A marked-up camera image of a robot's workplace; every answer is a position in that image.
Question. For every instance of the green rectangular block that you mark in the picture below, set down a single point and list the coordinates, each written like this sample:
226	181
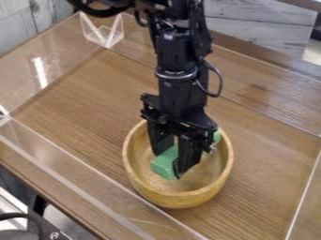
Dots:
160	164

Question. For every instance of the clear acrylic tray wall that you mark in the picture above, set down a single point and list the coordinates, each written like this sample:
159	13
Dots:
72	139

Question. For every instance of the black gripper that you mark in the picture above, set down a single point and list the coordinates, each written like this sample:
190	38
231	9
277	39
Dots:
175	112

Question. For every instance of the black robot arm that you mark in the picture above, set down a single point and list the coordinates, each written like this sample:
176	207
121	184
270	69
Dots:
179	35

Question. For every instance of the brown wooden bowl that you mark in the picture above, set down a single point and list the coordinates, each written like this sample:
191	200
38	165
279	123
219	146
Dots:
156	185

